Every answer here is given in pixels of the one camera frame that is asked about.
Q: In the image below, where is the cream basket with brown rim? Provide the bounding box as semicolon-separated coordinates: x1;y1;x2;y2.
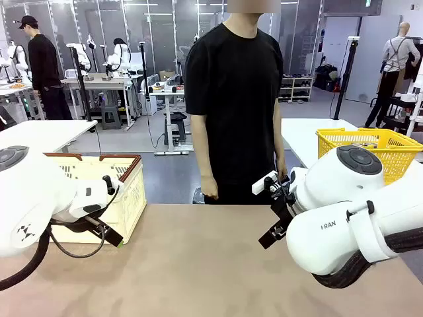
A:
42;152;148;245

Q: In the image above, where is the beige lab desk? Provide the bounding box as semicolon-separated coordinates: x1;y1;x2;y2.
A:
61;77;135;131

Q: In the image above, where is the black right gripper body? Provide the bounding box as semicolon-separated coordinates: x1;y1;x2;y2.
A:
270;180;297;229

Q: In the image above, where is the white side table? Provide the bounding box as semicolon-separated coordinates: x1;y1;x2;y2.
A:
280;118;360;169
0;119;98;155

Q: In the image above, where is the white shoe rack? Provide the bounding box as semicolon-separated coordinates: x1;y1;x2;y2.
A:
279;76;314;102

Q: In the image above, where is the person in black t-shirt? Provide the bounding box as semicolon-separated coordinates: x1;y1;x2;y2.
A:
184;0;287;205

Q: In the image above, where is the black right arm cable sleeve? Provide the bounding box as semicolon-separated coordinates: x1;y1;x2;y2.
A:
312;227;423;290

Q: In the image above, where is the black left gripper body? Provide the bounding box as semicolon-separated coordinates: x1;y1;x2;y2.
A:
82;216;112;236

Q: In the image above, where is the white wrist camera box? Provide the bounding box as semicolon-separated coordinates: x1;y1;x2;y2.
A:
251;170;278;195
104;178;126;201

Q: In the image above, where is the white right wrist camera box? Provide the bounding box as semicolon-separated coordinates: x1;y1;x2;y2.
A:
251;170;278;195

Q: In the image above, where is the person's right hand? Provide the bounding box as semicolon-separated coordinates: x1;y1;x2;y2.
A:
200;174;219;201

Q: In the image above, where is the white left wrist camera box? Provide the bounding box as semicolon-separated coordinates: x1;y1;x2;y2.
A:
104;178;126;201

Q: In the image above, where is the black arm cable sleeve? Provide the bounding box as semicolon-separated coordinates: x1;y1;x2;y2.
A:
0;221;54;292
312;227;423;290

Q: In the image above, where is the black stool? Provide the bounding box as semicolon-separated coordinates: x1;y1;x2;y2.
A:
163;112;189;146

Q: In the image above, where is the mannequin with grey apron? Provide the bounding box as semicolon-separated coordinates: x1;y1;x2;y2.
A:
365;22;420;129

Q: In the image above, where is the grey step stool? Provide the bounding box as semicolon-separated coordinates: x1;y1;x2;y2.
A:
100;105;122;130

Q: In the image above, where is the person's left forearm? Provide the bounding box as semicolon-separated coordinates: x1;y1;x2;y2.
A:
273;131;287;164

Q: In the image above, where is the background person in black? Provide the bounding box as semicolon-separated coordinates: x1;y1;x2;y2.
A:
18;15;73;122

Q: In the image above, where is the person's right forearm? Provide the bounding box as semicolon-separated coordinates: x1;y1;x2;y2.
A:
193;138;215;179

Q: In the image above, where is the black left arm cable sleeve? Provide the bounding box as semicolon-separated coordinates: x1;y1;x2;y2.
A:
0;221;54;292

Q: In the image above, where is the white height-adjustable desk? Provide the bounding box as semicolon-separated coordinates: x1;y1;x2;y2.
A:
149;88;194;156

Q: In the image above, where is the black chair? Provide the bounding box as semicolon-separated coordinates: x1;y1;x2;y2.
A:
369;95;417;135

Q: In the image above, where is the black tripod pole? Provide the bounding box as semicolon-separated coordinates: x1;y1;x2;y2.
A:
332;36;360;122

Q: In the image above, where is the black stand pole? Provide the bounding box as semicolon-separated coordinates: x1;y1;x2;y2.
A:
138;41;151;100
71;46;93;123

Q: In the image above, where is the yellow plastic basket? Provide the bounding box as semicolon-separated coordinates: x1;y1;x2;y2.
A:
316;127;423;186

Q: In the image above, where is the pile of black bags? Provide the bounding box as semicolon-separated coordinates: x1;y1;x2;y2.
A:
313;64;341;92

